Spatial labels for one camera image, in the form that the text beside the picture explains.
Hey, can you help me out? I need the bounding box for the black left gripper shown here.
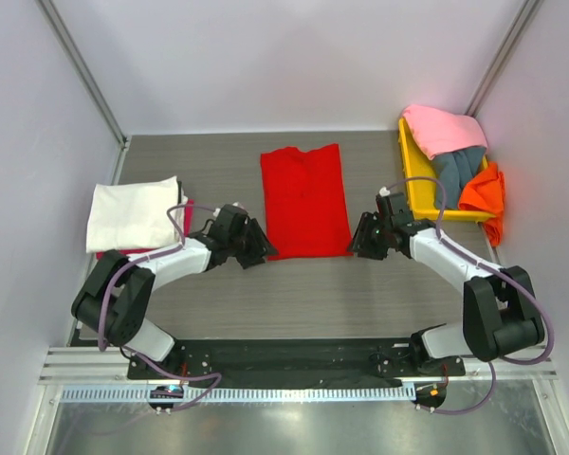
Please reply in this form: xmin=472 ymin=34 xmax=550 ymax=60
xmin=227 ymin=218 xmax=278 ymax=268

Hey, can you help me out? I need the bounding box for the red t shirt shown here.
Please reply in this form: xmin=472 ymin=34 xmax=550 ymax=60
xmin=260 ymin=144 xmax=352 ymax=261

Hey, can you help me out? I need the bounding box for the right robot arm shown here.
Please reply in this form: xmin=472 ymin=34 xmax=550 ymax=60
xmin=348 ymin=189 xmax=554 ymax=375

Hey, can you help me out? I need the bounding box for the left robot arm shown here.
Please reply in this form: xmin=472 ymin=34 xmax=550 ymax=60
xmin=71 ymin=204 xmax=278 ymax=379

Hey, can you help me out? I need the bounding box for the yellow plastic bin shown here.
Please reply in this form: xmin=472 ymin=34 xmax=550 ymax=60
xmin=398 ymin=117 xmax=495 ymax=223

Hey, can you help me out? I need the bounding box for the grey t shirt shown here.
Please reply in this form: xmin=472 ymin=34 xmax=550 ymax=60
xmin=431 ymin=146 xmax=486 ymax=209

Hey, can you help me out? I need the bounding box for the orange t shirt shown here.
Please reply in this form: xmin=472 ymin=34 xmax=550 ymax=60
xmin=458 ymin=162 xmax=505 ymax=247

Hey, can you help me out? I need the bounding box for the pink t shirt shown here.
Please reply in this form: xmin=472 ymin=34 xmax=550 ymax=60
xmin=402 ymin=104 xmax=487 ymax=160

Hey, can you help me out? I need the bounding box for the folded white t shirt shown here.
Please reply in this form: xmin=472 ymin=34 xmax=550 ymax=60
xmin=85 ymin=176 xmax=186 ymax=253

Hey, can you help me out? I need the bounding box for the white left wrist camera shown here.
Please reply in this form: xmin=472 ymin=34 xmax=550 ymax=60
xmin=233 ymin=201 xmax=248 ymax=211

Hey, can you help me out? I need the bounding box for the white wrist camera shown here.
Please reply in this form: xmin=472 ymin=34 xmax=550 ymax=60
xmin=377 ymin=187 xmax=393 ymax=197
xmin=233 ymin=201 xmax=248 ymax=211

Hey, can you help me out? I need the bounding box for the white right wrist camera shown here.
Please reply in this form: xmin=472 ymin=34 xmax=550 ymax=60
xmin=377 ymin=187 xmax=393 ymax=197

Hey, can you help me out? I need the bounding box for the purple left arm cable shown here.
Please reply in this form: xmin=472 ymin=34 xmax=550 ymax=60
xmin=97 ymin=203 xmax=224 ymax=436

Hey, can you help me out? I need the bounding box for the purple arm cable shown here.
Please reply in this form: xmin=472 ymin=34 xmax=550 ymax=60
xmin=97 ymin=203 xmax=224 ymax=436
xmin=386 ymin=175 xmax=557 ymax=416

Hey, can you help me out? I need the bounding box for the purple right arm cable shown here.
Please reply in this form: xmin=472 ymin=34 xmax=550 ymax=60
xmin=386 ymin=175 xmax=557 ymax=416

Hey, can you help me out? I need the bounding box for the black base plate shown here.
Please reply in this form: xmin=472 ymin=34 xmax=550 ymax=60
xmin=125 ymin=337 xmax=466 ymax=386

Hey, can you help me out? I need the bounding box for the slotted white cable duct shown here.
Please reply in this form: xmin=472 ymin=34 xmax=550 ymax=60
xmin=59 ymin=383 xmax=416 ymax=405

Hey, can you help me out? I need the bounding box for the aluminium front rail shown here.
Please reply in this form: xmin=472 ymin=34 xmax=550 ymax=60
xmin=41 ymin=346 xmax=558 ymax=384

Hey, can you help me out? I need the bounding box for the right aluminium corner post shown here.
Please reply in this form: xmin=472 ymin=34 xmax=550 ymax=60
xmin=465 ymin=0 xmax=544 ymax=118

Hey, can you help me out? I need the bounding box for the aluminium corner post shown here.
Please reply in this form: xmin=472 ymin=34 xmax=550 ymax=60
xmin=465 ymin=0 xmax=544 ymax=118
xmin=35 ymin=0 xmax=129 ymax=149

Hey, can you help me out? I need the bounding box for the left aluminium corner post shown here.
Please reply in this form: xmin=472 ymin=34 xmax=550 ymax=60
xmin=35 ymin=0 xmax=129 ymax=149

